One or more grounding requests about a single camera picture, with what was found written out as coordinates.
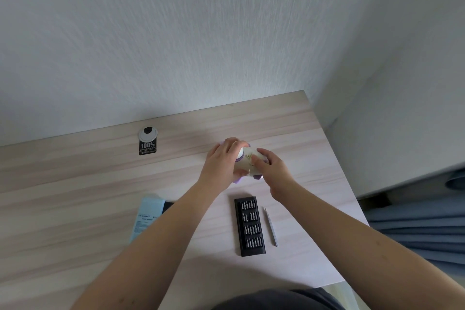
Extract person's left forearm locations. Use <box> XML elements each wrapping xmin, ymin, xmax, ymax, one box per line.
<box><xmin>71</xmin><ymin>182</ymin><xmax>223</xmax><ymax>310</ymax></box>

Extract black label sticker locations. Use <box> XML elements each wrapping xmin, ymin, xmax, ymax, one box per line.
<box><xmin>139</xmin><ymin>140</ymin><xmax>158</xmax><ymax>156</ymax></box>

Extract set of silver screwdriver bits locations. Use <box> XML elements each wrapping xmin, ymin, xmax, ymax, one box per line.
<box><xmin>241</xmin><ymin>201</ymin><xmax>263</xmax><ymax>248</ymax></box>

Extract person's left hand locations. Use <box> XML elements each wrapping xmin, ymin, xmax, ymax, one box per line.
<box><xmin>196</xmin><ymin>137</ymin><xmax>250</xmax><ymax>193</ymax></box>

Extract black screwdriver bit case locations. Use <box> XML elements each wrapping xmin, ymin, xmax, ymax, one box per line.
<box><xmin>234</xmin><ymin>196</ymin><xmax>266</xmax><ymax>257</ymax></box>

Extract white and purple game controller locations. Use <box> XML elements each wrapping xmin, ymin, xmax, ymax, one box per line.
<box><xmin>232</xmin><ymin>143</ymin><xmax>270</xmax><ymax>185</ymax></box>

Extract blue pleated curtain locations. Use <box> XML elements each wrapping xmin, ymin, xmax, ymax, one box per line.
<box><xmin>364</xmin><ymin>169</ymin><xmax>465</xmax><ymax>267</ymax></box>

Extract light blue paper packet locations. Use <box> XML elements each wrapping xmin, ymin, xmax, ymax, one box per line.
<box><xmin>129</xmin><ymin>195</ymin><xmax>166</xmax><ymax>243</ymax></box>

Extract person's right hand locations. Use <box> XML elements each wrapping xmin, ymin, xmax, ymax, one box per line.
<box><xmin>251</xmin><ymin>148</ymin><xmax>302</xmax><ymax>202</ymax></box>

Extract person's dark grey clothing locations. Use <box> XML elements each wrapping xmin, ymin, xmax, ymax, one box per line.
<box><xmin>211</xmin><ymin>287</ymin><xmax>347</xmax><ymax>310</ymax></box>

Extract grey round cable grommet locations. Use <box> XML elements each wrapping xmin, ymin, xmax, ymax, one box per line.
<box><xmin>138</xmin><ymin>127</ymin><xmax>158</xmax><ymax>143</ymax></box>

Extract silver metal tweezers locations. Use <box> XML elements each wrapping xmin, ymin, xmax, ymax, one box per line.
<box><xmin>263</xmin><ymin>207</ymin><xmax>278</xmax><ymax>247</ymax></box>

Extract person's right forearm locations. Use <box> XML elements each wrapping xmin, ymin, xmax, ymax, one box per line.
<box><xmin>271</xmin><ymin>183</ymin><xmax>465</xmax><ymax>310</ymax></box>

